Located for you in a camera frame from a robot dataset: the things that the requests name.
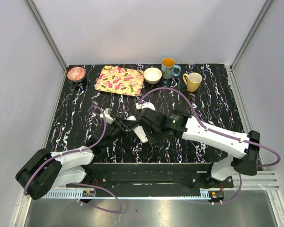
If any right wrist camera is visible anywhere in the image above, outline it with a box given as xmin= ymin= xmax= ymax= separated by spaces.
xmin=135 ymin=102 xmax=156 ymax=113

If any blue butterfly mug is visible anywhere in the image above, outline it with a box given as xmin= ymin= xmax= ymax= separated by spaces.
xmin=161 ymin=57 xmax=181 ymax=79

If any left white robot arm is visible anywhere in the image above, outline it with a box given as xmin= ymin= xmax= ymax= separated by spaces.
xmin=15 ymin=114 xmax=140 ymax=200

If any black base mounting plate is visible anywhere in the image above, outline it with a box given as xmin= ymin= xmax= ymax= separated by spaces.
xmin=81 ymin=163 xmax=234 ymax=198

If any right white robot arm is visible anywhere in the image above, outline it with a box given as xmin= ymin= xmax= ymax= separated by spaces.
xmin=135 ymin=107 xmax=259 ymax=187

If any yellow mug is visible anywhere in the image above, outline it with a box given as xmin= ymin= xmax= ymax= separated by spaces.
xmin=182 ymin=72 xmax=203 ymax=92

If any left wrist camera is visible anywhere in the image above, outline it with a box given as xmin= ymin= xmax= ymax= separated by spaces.
xmin=100 ymin=108 xmax=114 ymax=124

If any cream ceramic bowl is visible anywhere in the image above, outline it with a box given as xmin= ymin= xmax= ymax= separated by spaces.
xmin=144 ymin=67 xmax=162 ymax=85

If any aluminium frame post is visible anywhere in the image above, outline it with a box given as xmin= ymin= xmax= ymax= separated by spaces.
xmin=229 ymin=0 xmax=274 ymax=72
xmin=24 ymin=0 xmax=68 ymax=72

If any floral rectangular tray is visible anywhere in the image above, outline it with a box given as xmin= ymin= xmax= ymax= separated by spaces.
xmin=95 ymin=65 xmax=144 ymax=96

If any red patterned small bowl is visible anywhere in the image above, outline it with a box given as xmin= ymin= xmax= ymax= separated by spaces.
xmin=67 ymin=67 xmax=86 ymax=82

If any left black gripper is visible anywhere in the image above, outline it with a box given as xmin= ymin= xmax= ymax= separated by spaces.
xmin=102 ymin=116 xmax=139 ymax=149

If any right aluminium frame post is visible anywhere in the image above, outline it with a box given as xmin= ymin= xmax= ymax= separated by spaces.
xmin=229 ymin=0 xmax=274 ymax=72

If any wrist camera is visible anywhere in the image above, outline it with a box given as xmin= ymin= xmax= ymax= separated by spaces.
xmin=100 ymin=108 xmax=114 ymax=124
xmin=135 ymin=102 xmax=156 ymax=113

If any white remote control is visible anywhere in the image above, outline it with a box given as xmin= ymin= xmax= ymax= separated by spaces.
xmin=127 ymin=115 xmax=148 ymax=143

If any left aluminium frame post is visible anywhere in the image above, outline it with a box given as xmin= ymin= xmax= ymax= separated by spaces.
xmin=24 ymin=0 xmax=68 ymax=72

